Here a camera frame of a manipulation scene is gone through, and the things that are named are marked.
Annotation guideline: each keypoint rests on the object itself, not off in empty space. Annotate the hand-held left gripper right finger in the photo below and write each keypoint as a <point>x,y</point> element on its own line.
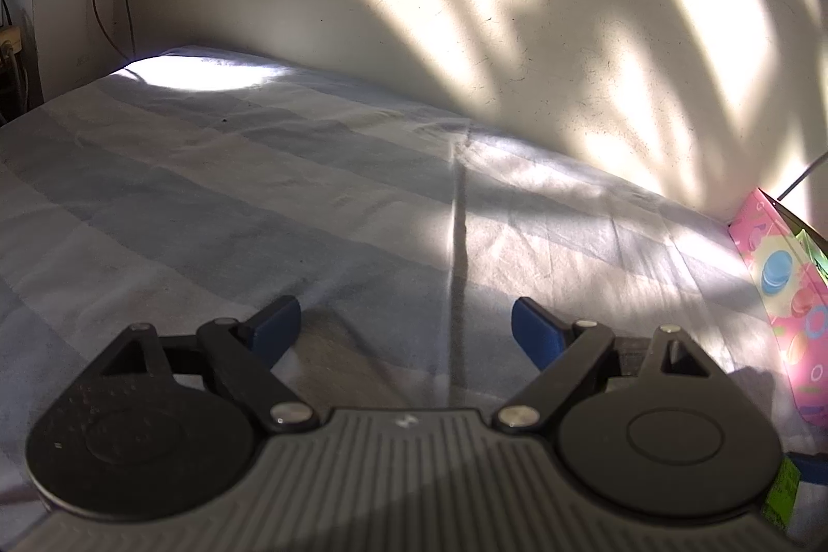
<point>537,332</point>

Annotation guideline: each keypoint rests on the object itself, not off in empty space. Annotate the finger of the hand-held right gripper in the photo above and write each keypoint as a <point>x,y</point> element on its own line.
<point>812,468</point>

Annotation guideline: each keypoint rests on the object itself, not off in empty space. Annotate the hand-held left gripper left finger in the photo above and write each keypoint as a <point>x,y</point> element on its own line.
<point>275,325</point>

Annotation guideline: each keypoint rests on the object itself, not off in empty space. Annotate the pink biscuit tin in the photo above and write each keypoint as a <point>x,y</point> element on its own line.
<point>786,293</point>

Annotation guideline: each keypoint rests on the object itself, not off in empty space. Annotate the yellowed power strip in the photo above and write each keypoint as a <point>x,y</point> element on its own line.
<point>10,41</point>

